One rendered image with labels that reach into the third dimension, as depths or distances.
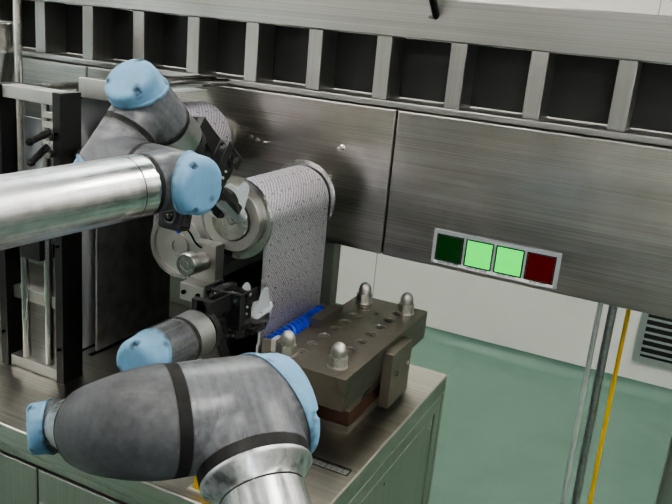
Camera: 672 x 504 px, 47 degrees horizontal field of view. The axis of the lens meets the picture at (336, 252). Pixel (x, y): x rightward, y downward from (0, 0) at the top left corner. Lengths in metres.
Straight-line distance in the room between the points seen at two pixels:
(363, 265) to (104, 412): 3.57
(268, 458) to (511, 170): 0.89
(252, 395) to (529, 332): 3.36
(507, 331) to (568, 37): 2.79
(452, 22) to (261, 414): 0.95
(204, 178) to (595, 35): 0.79
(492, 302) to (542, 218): 2.60
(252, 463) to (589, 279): 0.91
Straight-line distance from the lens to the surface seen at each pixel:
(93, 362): 1.65
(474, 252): 1.54
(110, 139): 1.06
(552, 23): 1.48
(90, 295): 1.68
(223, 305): 1.26
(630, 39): 1.46
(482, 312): 4.12
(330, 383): 1.32
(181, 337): 1.17
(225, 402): 0.78
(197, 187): 0.95
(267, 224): 1.35
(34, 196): 0.84
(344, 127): 1.61
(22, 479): 1.53
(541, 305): 4.03
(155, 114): 1.08
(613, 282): 1.51
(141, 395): 0.78
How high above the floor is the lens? 1.60
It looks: 17 degrees down
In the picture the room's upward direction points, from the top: 5 degrees clockwise
